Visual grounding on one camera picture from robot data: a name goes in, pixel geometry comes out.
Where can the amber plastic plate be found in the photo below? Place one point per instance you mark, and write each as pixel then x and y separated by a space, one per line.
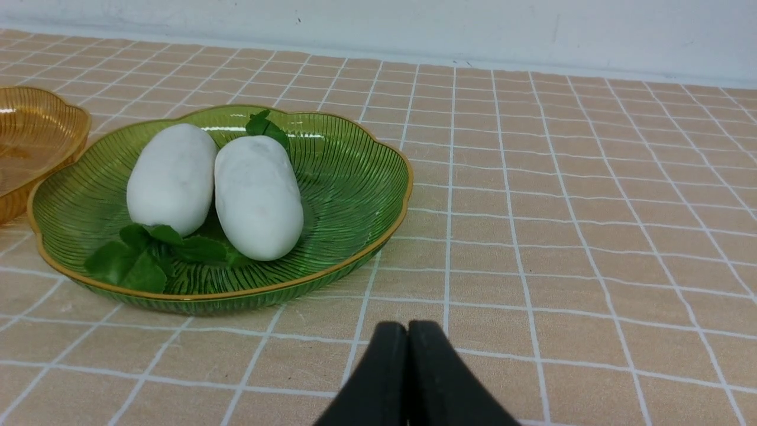
pixel 40 134

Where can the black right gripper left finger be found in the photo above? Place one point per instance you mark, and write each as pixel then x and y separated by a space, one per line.
pixel 373 394

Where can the green plastic plate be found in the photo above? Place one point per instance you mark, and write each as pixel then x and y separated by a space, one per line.
pixel 355 192

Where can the white radish with leaves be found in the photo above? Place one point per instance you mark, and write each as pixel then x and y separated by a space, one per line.
pixel 257 198

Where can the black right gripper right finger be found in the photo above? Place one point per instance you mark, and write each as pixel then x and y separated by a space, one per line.
pixel 440 388

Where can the checkered orange tablecloth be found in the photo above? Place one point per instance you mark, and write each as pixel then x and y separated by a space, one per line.
pixel 588 245

